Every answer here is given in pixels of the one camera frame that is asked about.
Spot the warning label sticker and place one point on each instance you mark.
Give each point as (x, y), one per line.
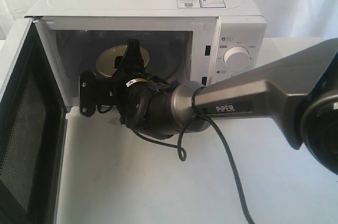
(201, 4)

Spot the glass turntable plate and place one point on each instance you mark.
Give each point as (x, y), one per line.
(162, 51)

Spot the white upper power knob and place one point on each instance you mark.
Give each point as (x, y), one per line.
(237, 59)

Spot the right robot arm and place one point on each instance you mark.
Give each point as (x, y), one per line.
(298, 92)

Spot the clear tape patch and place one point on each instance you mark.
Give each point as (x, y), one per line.
(115, 121)

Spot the cream paper bowl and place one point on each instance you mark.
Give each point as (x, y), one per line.
(105, 63)

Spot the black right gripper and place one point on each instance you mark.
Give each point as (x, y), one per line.
(135, 93)

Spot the white Midea microwave body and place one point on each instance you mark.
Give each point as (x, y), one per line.
(69, 30)

